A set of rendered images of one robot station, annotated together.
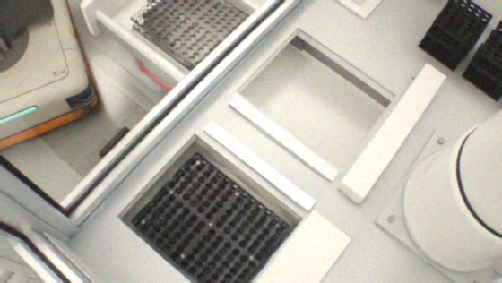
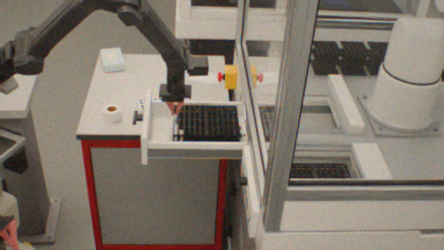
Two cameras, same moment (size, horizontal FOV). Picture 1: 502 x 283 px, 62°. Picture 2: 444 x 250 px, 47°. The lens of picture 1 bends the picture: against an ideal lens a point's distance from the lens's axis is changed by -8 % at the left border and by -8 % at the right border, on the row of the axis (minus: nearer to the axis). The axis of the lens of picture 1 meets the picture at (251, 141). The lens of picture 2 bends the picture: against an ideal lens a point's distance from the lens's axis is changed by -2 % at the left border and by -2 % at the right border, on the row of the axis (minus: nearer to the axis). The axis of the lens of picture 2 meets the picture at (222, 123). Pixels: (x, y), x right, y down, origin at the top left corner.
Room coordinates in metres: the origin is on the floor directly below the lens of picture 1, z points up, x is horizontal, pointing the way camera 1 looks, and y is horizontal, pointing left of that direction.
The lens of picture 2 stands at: (-0.60, 0.96, 1.92)
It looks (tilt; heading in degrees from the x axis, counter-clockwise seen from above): 35 degrees down; 324
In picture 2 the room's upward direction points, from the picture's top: 4 degrees clockwise
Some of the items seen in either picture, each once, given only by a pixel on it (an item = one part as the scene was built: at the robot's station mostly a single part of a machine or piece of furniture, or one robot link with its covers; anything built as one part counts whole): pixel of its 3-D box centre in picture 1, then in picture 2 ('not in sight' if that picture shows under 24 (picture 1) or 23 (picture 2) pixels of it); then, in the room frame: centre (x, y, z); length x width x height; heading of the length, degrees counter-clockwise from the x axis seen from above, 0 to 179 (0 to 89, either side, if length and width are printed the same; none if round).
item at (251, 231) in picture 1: (211, 227); not in sight; (0.17, 0.05, 0.87); 0.22 x 0.18 x 0.06; 60
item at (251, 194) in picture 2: not in sight; (249, 188); (0.27, 0.22, 0.87); 0.29 x 0.02 x 0.11; 150
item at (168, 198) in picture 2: not in sight; (159, 160); (1.05, 0.11, 0.38); 0.62 x 0.58 x 0.76; 150
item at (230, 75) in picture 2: not in sight; (229, 76); (0.84, -0.09, 0.88); 0.07 x 0.05 x 0.07; 150
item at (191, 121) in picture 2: not in sight; (205, 127); (0.60, 0.16, 0.87); 0.22 x 0.18 x 0.06; 60
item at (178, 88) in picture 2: not in sight; (175, 84); (0.62, 0.27, 1.06); 0.10 x 0.07 x 0.07; 58
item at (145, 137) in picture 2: not in sight; (146, 125); (0.71, 0.34, 0.87); 0.29 x 0.02 x 0.11; 150
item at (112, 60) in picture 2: not in sight; (112, 59); (1.34, 0.19, 0.78); 0.15 x 0.10 x 0.04; 164
